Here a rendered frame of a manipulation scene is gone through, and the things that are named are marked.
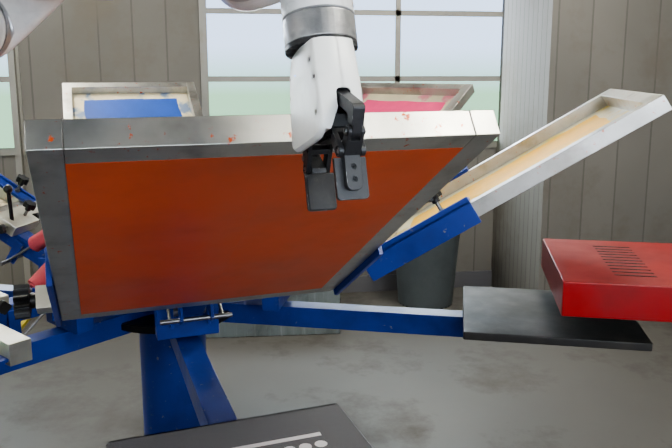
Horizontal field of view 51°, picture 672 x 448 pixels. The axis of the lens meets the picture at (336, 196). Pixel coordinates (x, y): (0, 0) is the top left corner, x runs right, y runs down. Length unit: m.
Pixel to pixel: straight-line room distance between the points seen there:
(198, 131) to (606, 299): 1.25
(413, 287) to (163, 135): 4.15
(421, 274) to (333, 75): 4.20
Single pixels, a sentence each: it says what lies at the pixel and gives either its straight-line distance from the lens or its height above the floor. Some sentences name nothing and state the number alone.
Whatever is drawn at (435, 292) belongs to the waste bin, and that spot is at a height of 0.13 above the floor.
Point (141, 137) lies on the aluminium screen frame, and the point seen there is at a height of 1.54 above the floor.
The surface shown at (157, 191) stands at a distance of 0.94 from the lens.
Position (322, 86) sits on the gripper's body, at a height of 1.60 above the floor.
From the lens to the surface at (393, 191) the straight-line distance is 1.08.
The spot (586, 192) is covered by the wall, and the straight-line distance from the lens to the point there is 4.76.
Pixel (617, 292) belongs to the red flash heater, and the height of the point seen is 1.08.
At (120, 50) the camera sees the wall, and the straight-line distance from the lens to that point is 5.02.
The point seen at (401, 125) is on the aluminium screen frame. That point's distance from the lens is 0.91.
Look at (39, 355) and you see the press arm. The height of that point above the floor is 0.89.
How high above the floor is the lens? 1.61
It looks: 10 degrees down
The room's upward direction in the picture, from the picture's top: straight up
